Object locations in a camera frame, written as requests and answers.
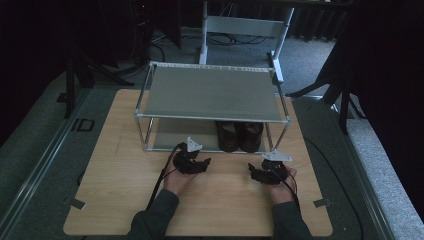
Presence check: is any bundle of black cables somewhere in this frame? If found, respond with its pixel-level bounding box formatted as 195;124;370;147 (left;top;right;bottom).
149;30;269;47

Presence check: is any grey metal shoe rack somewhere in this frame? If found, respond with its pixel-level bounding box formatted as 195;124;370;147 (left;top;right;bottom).
134;60;292;156

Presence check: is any long black floor cable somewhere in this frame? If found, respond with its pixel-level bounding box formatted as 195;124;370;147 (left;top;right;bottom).
302;135;365;240

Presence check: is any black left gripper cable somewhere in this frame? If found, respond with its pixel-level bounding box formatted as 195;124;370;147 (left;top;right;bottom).
145;142;188;212

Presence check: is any black tripod stand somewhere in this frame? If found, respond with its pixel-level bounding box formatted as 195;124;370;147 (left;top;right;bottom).
285;63;368;136
55;46;136;120

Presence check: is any person's left hand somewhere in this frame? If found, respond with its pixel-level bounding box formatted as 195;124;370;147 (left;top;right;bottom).
162;155;198;198

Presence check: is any person's right hand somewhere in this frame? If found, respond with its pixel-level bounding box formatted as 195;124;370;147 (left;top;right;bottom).
267;166;298;205

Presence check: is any black leather shoe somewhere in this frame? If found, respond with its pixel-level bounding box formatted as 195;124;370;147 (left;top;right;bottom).
239;121;265;154
214;120;241;154

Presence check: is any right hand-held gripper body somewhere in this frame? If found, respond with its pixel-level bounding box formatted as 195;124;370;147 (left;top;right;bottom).
260;150;293;185

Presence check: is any black floor marker frame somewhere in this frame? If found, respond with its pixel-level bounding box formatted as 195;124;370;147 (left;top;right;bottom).
70;117;96;132

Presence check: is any white metal stand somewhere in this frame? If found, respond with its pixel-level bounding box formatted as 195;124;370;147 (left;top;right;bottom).
198;1;296;84

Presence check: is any aluminium floor rail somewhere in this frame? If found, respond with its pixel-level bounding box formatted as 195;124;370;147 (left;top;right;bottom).
0;87;92;236
331;102;397;240

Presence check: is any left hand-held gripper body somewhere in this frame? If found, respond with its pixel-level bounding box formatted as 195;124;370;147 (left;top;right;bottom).
172;136;204;175

